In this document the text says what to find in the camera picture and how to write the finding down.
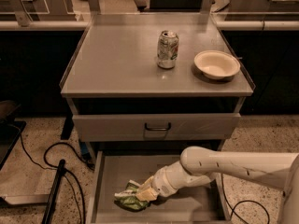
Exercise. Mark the open grey middle drawer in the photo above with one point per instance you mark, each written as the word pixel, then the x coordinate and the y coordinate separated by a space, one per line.
pixel 201 205

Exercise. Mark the white horizontal rail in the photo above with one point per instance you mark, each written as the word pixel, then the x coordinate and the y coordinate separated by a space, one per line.
pixel 222 25

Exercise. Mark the grey metal drawer cabinet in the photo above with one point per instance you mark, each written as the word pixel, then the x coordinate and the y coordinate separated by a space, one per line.
pixel 115 72

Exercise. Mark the black drawer handle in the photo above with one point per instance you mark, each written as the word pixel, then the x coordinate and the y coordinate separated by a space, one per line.
pixel 165 128

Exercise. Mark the glass partition with posts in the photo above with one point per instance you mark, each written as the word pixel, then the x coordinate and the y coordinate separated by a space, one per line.
pixel 53 10

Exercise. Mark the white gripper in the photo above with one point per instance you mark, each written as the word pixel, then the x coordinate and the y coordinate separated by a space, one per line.
pixel 163 183

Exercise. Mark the closed grey top drawer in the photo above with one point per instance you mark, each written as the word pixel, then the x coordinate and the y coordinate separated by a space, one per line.
pixel 96 128

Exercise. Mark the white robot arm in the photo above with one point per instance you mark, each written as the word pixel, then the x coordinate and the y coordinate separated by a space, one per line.
pixel 197 167

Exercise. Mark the black bar on floor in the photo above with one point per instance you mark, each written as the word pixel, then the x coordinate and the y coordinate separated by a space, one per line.
pixel 53 193

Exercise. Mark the crushed silver soda can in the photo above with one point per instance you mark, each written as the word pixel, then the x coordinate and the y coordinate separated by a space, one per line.
pixel 167 49

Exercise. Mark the white paper bowl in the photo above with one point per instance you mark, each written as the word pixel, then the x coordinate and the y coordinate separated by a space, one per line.
pixel 216 64

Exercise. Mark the green jalapeno chip bag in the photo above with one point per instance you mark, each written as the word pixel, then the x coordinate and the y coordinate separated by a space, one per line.
pixel 127 200

